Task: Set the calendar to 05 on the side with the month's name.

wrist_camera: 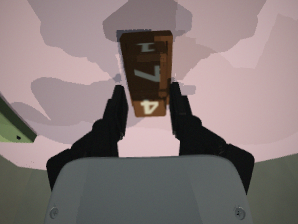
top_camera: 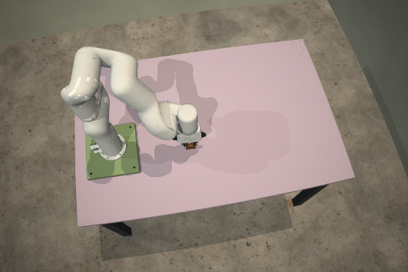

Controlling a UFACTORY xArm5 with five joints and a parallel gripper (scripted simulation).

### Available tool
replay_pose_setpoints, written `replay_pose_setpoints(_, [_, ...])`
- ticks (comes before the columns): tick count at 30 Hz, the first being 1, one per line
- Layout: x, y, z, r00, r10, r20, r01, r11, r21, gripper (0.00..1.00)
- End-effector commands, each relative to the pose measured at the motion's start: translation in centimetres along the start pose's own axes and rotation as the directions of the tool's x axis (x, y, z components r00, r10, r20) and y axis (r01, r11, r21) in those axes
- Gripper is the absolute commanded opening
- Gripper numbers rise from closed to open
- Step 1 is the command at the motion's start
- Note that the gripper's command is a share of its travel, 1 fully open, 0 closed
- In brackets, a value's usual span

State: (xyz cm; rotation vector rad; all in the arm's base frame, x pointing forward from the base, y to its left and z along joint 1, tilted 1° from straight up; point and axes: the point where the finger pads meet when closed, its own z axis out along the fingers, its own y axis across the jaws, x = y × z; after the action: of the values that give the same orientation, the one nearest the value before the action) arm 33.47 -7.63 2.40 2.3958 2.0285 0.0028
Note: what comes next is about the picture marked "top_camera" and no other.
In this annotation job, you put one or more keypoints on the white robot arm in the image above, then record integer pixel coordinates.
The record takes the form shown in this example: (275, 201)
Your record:
(125, 85)

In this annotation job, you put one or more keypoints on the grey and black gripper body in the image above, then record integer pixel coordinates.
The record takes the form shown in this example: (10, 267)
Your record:
(181, 138)

